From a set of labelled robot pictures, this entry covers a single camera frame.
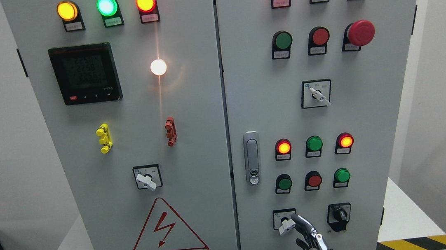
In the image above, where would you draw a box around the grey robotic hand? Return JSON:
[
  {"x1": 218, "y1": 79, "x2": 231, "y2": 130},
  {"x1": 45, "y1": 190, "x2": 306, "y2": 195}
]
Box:
[{"x1": 291, "y1": 213, "x2": 334, "y2": 250}]

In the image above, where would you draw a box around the silver door handle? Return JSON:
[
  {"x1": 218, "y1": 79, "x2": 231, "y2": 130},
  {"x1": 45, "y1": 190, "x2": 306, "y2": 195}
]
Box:
[{"x1": 243, "y1": 131, "x2": 261, "y2": 186}]

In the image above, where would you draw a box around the grey right cabinet door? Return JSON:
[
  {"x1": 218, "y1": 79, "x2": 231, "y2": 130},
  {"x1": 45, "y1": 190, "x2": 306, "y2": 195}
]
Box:
[{"x1": 216, "y1": 0, "x2": 416, "y2": 250}]

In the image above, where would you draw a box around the grey cabinet door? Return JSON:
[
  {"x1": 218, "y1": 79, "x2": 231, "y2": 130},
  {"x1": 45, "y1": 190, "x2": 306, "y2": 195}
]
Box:
[
  {"x1": 216, "y1": 0, "x2": 416, "y2": 250},
  {"x1": 1, "y1": 0, "x2": 239, "y2": 250}
]

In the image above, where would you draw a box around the grey left cabinet door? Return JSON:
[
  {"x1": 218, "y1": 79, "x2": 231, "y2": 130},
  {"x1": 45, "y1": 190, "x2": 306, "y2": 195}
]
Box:
[{"x1": 1, "y1": 0, "x2": 239, "y2": 250}]

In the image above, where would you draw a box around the orange indicator light left door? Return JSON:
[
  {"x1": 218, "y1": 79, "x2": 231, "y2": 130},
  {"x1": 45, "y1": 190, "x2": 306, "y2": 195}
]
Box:
[{"x1": 135, "y1": 0, "x2": 160, "y2": 23}]

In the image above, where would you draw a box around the red push button lower middle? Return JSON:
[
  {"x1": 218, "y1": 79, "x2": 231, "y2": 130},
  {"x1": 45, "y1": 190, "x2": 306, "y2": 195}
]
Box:
[{"x1": 304, "y1": 171, "x2": 323, "y2": 191}]

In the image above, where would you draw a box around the green push button lower left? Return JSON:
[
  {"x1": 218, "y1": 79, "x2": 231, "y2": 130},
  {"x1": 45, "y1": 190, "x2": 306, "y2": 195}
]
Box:
[{"x1": 275, "y1": 174, "x2": 293, "y2": 194}]

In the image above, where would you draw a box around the green push button lower right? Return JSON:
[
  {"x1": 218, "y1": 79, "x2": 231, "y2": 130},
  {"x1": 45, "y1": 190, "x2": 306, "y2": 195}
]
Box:
[{"x1": 333, "y1": 168, "x2": 351, "y2": 189}]

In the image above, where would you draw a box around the white platform with hazard stripes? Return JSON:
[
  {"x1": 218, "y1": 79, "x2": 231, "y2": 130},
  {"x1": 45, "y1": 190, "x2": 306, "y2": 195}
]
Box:
[{"x1": 58, "y1": 180, "x2": 446, "y2": 250}]

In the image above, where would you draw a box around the green indicator middle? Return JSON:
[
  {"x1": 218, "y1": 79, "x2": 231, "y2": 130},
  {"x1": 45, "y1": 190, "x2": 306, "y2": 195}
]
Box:
[{"x1": 305, "y1": 135, "x2": 323, "y2": 158}]

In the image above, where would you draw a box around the orange lit indicator left mid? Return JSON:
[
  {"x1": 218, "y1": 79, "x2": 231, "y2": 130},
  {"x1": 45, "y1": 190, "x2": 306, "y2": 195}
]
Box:
[{"x1": 275, "y1": 138, "x2": 292, "y2": 161}]

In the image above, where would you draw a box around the orange lit indicator mid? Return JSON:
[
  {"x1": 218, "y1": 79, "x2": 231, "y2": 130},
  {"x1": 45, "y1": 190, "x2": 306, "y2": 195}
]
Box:
[
  {"x1": 275, "y1": 138, "x2": 292, "y2": 161},
  {"x1": 334, "y1": 132, "x2": 355, "y2": 155}
]

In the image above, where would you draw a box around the orange lit indicator right mid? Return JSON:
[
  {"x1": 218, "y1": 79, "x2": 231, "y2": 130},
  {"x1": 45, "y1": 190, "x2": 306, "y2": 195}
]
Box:
[{"x1": 334, "y1": 132, "x2": 355, "y2": 155}]

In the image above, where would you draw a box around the red electric hazard warning sticker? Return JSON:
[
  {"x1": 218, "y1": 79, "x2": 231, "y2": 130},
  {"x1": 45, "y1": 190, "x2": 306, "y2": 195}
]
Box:
[{"x1": 132, "y1": 197, "x2": 210, "y2": 250}]

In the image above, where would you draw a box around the red plastic clip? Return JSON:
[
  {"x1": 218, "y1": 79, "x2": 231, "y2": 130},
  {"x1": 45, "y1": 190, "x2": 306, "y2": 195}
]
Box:
[{"x1": 164, "y1": 116, "x2": 177, "y2": 146}]

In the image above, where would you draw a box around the green push button upper row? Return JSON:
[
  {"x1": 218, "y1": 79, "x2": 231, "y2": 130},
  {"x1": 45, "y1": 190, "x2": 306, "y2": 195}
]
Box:
[{"x1": 271, "y1": 30, "x2": 293, "y2": 60}]

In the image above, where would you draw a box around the red push button upper row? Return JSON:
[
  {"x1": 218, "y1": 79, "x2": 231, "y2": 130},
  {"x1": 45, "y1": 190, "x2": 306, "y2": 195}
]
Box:
[{"x1": 308, "y1": 26, "x2": 330, "y2": 56}]

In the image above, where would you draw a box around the red emergency stop mushroom button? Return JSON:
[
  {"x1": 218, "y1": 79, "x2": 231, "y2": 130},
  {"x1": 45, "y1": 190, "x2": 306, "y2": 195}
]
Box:
[{"x1": 342, "y1": 19, "x2": 376, "y2": 52}]

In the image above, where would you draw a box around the white glowing indicator light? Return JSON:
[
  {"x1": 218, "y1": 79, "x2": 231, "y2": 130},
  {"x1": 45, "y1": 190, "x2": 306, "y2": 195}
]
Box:
[{"x1": 149, "y1": 59, "x2": 168, "y2": 76}]

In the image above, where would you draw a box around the yellow plastic clip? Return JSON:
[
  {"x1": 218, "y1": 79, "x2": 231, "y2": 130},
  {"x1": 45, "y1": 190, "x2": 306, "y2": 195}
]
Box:
[{"x1": 95, "y1": 123, "x2": 113, "y2": 154}]

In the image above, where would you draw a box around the black digital power meter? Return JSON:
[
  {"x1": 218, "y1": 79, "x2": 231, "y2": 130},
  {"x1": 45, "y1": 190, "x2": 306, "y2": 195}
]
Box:
[{"x1": 48, "y1": 42, "x2": 122, "y2": 106}]

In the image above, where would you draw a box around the bright green indicator light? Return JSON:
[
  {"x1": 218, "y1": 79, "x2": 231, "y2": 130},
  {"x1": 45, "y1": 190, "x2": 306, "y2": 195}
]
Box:
[{"x1": 96, "y1": 0, "x2": 124, "y2": 28}]

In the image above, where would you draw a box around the yellow indicator light top left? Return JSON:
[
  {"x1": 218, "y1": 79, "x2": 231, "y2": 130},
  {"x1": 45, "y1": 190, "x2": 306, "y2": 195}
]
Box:
[{"x1": 56, "y1": 0, "x2": 85, "y2": 32}]

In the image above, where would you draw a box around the white rotary switch lower right door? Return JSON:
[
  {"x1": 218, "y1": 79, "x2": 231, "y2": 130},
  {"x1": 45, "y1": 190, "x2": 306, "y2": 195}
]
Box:
[{"x1": 272, "y1": 208, "x2": 296, "y2": 236}]

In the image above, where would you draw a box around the white rotary switch door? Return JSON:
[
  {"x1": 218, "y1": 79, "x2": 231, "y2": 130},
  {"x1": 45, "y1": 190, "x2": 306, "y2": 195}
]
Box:
[
  {"x1": 272, "y1": 208, "x2": 296, "y2": 236},
  {"x1": 132, "y1": 164, "x2": 163, "y2": 191}
]

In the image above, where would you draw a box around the black key selector switch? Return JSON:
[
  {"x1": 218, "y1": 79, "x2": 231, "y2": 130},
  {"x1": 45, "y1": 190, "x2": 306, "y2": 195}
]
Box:
[{"x1": 327, "y1": 202, "x2": 351, "y2": 232}]

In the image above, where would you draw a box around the white rotary switch right upper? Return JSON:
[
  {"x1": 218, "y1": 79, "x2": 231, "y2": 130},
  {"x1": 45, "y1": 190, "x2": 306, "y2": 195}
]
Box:
[{"x1": 301, "y1": 79, "x2": 331, "y2": 109}]

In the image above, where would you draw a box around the white rotary switch left door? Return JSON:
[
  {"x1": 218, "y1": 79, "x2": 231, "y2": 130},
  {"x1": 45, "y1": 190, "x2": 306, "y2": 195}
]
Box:
[{"x1": 132, "y1": 164, "x2": 163, "y2": 191}]

